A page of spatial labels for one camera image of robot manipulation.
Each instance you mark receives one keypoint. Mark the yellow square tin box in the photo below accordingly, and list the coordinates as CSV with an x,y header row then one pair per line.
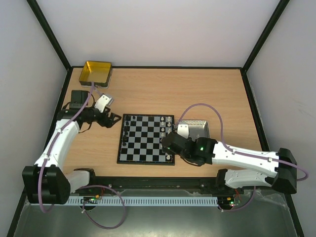
x,y
98,72

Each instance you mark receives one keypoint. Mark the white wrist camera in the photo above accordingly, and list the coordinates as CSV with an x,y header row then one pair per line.
x,y
183,130
103,101

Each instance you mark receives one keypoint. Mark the black aluminium frame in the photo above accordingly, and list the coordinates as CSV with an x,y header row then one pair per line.
x,y
161,182

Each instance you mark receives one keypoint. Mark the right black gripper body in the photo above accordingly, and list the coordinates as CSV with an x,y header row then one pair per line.
x,y
167,143

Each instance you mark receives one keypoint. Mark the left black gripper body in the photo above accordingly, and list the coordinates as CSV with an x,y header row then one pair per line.
x,y
101,121

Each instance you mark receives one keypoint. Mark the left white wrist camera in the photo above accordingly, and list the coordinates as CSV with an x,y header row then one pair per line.
x,y
103,101

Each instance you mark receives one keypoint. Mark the light blue slotted cable duct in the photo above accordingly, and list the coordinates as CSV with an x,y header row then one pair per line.
x,y
145,201

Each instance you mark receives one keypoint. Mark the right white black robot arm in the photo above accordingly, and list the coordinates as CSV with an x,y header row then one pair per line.
x,y
276,170

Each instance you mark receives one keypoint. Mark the silver foil tray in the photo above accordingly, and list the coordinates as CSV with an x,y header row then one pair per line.
x,y
197,128

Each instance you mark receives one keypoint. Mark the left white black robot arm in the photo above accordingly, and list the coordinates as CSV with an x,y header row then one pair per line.
x,y
45,182

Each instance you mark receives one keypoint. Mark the black and silver chessboard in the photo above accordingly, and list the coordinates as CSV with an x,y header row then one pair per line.
x,y
140,139

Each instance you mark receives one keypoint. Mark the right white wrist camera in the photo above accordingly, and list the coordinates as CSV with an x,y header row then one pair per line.
x,y
183,130

